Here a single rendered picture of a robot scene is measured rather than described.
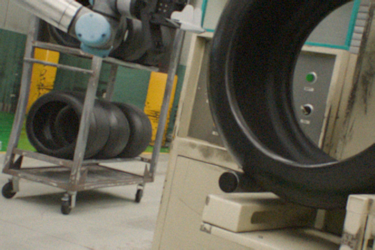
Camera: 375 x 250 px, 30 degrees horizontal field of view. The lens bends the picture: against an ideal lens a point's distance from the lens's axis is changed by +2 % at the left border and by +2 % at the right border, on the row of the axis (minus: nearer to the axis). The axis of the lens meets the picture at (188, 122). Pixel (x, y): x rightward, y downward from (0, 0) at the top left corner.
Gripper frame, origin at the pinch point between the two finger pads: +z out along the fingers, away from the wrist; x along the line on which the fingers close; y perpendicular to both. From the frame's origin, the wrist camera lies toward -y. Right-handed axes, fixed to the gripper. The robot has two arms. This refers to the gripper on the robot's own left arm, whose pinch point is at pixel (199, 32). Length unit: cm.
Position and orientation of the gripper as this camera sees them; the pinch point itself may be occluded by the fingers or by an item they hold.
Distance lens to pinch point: 165.8
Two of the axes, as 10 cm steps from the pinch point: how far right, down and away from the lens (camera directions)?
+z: 7.6, 3.0, -5.7
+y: 2.8, -9.5, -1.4
